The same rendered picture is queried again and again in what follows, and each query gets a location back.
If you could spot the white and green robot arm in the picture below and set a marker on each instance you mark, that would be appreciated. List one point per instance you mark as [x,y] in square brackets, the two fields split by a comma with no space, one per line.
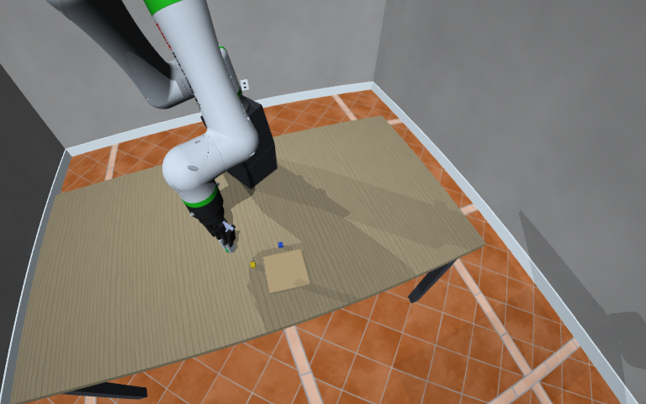
[231,138]

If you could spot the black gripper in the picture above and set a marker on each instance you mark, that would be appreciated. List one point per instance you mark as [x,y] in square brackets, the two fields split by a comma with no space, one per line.
[225,233]

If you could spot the beige square mat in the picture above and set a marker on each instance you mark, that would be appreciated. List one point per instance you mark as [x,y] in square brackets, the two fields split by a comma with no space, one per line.
[285,270]

